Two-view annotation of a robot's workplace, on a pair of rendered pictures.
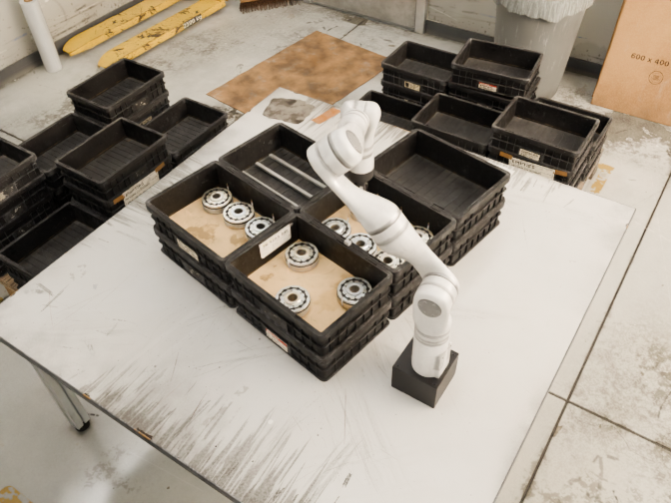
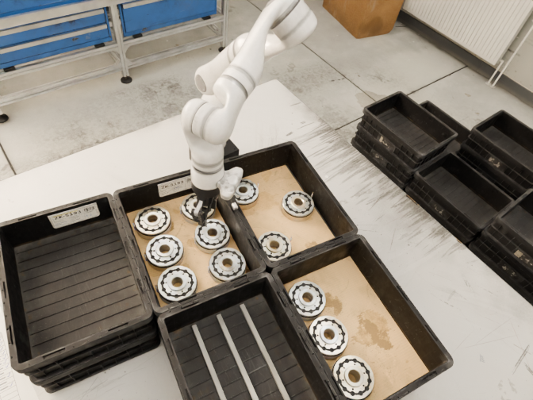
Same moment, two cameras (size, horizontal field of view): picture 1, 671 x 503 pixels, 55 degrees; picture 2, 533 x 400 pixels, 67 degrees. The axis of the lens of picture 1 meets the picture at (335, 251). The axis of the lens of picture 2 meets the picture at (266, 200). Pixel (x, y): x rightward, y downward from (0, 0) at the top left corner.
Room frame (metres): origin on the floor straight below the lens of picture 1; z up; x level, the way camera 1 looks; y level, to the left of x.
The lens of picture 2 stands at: (1.98, 0.16, 1.86)
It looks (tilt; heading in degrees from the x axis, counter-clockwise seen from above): 52 degrees down; 189
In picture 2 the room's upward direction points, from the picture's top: 11 degrees clockwise
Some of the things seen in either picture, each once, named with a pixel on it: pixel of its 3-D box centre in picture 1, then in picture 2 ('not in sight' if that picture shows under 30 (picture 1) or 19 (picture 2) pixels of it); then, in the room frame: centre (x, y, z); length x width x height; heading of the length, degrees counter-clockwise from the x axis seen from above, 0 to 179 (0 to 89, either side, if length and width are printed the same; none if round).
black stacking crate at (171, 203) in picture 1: (222, 221); (351, 323); (1.52, 0.36, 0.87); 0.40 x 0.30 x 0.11; 45
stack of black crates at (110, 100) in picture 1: (127, 120); not in sight; (2.87, 1.07, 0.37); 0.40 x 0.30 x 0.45; 145
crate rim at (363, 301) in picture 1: (308, 271); (281, 198); (1.23, 0.08, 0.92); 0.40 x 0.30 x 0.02; 45
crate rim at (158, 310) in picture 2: (376, 218); (186, 231); (1.45, -0.13, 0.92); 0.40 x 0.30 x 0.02; 45
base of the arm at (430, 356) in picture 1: (430, 344); not in sight; (0.99, -0.24, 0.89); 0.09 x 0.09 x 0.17; 54
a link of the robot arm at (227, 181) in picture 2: (353, 157); (215, 171); (1.42, -0.06, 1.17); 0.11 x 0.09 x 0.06; 89
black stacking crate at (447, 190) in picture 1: (434, 184); (75, 279); (1.66, -0.34, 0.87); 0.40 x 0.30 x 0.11; 45
